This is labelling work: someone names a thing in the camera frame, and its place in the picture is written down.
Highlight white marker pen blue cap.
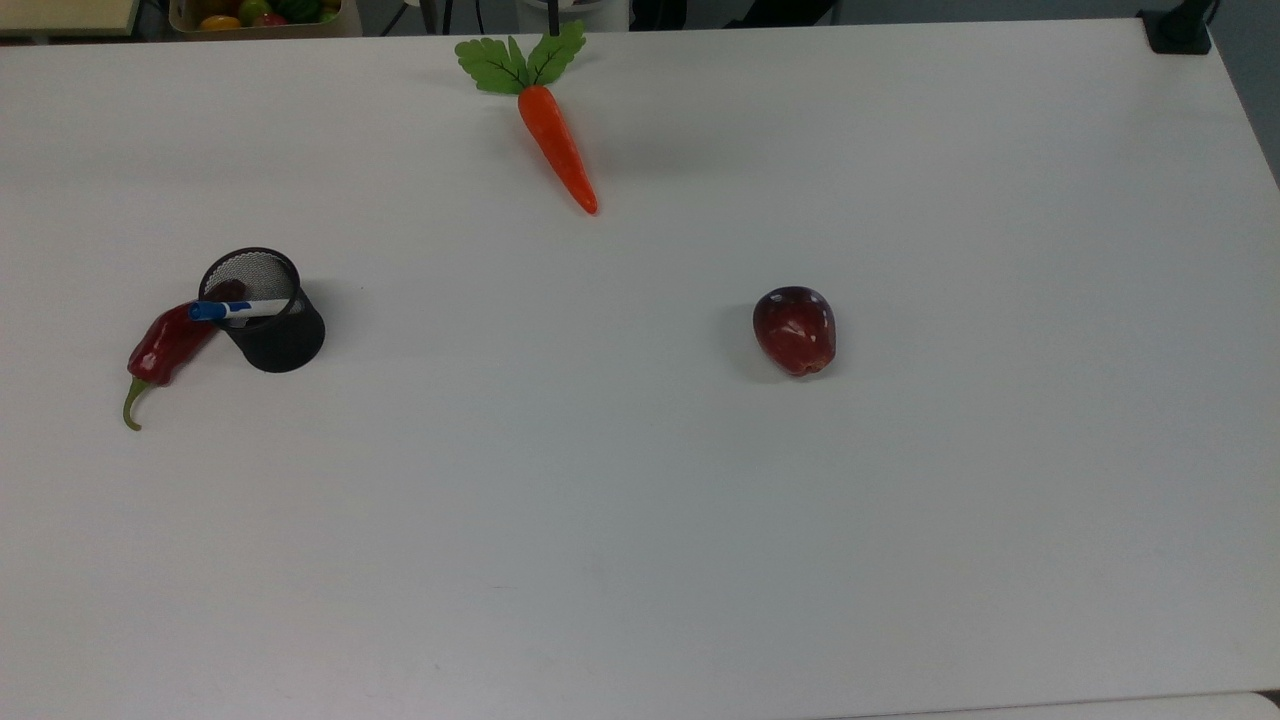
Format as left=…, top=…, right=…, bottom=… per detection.
left=189, top=298, right=293, bottom=323

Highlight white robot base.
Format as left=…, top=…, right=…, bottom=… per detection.
left=516, top=0, right=632, bottom=34

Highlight black mesh pen cup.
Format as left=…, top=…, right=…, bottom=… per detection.
left=197, top=247, right=327, bottom=374

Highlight orange toy carrot green leaves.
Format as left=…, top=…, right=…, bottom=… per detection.
left=455, top=20, right=600, bottom=216

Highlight beige box of toy fruit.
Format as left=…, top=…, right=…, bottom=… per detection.
left=168, top=0, right=363, bottom=41

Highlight dark red apple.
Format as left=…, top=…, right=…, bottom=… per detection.
left=752, top=286, right=838, bottom=378

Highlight light wooden side table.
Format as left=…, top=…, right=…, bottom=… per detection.
left=0, top=0, right=142, bottom=39

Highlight red chili pepper green stem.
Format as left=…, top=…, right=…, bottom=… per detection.
left=122, top=280, right=249, bottom=433

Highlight black table clamp mount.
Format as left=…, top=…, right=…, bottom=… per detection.
left=1137, top=0, right=1221, bottom=56

